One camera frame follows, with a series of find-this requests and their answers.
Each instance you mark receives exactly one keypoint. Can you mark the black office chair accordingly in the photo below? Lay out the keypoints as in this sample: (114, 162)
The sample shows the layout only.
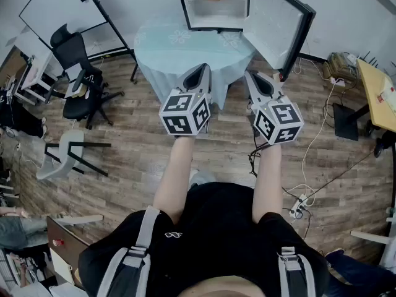
(75, 101)

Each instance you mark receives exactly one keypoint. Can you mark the person's black shirt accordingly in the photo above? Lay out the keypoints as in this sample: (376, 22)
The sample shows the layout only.
(216, 227)

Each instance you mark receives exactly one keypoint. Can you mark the black flat stand base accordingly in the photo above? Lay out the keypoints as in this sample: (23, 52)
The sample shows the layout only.
(345, 122)

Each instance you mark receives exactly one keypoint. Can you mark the person's right forearm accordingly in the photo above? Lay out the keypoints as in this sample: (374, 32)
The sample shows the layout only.
(268, 181)

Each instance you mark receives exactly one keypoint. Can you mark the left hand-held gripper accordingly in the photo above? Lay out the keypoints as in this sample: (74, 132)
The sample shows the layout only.
(185, 116)

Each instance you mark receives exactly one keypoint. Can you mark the white chair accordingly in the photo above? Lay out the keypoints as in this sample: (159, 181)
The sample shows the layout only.
(383, 243)

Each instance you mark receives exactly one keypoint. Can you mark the person's left forearm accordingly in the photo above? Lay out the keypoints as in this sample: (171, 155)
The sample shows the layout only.
(174, 172)

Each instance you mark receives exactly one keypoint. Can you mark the white side table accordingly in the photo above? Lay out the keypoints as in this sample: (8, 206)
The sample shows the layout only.
(37, 60)

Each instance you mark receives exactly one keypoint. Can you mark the whiteboard on black stand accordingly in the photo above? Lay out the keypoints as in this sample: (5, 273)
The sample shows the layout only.
(62, 11)

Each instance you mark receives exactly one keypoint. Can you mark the grey plastic chair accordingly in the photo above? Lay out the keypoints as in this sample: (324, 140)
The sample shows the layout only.
(66, 162)

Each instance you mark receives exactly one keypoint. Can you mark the light blue tablecloth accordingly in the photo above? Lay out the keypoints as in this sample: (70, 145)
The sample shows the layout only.
(191, 51)

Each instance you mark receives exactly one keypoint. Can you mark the dark brown desk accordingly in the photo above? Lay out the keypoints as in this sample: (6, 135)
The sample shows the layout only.
(66, 246)

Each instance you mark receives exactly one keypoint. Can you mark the red can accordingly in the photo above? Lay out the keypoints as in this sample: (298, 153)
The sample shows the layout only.
(58, 242)

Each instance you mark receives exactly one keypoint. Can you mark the white power strip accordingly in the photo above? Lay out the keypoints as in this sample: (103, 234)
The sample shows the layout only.
(298, 206)

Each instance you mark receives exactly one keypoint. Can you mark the light wooden table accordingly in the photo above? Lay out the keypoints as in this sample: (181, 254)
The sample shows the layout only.
(379, 94)

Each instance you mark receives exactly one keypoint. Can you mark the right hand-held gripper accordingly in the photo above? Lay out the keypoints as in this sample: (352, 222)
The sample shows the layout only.
(278, 119)

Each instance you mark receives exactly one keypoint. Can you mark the small black fridge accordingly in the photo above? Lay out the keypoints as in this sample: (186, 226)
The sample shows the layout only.
(272, 29)

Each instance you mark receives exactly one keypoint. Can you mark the person's grey shoe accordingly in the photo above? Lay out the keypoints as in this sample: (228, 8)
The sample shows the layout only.
(202, 178)

